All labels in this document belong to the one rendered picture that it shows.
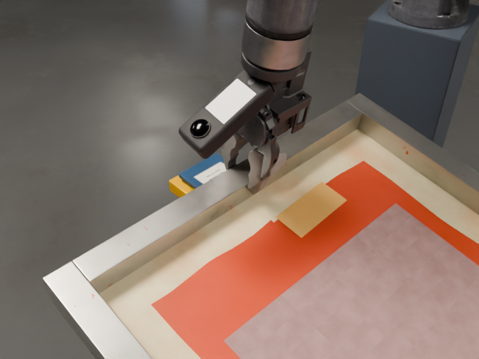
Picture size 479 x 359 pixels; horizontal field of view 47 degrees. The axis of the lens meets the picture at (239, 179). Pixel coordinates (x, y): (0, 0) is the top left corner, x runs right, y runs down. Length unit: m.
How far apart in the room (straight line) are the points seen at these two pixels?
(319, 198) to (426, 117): 0.44
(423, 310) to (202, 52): 3.02
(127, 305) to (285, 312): 0.19
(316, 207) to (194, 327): 0.26
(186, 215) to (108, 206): 1.78
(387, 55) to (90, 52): 2.79
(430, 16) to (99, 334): 0.81
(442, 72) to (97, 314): 0.78
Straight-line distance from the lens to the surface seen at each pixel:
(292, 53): 0.62
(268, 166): 0.70
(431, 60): 1.13
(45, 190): 2.65
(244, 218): 0.76
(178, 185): 1.07
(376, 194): 0.84
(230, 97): 0.65
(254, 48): 0.62
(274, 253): 0.73
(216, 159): 1.10
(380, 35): 1.14
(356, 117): 0.91
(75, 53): 3.74
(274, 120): 0.68
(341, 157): 0.88
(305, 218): 0.78
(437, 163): 0.88
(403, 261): 0.78
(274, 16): 0.59
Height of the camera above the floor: 1.65
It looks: 40 degrees down
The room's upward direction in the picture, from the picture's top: straight up
